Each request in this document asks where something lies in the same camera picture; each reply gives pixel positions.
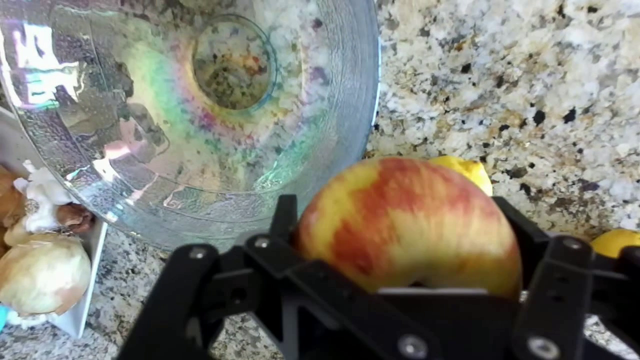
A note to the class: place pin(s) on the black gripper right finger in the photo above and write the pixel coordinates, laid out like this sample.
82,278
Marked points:
560,293

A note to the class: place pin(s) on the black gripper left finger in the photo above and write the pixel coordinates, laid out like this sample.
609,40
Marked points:
221,301

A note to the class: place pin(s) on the yellow lemon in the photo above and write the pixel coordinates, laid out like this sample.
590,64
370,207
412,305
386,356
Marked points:
471,173
617,240

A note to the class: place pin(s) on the red yellow apple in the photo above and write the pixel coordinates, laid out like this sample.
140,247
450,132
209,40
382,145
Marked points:
400,221

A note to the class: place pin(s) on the clear glass bowl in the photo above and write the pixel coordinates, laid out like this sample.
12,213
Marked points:
133,132

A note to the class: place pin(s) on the white rectangular plate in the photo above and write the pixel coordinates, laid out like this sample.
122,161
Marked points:
82,293

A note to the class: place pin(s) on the small brown shallot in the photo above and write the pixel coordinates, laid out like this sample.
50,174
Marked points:
74,214

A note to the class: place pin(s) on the large yellow onion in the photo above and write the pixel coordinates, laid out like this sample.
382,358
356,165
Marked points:
40,273

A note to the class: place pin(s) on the white garlic bulb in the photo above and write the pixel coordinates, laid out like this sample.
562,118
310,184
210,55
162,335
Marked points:
40,192

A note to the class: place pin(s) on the blue white plastic bag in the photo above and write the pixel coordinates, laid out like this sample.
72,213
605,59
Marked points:
3,316

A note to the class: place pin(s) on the brown onion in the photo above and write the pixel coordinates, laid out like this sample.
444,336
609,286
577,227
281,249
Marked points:
6,201

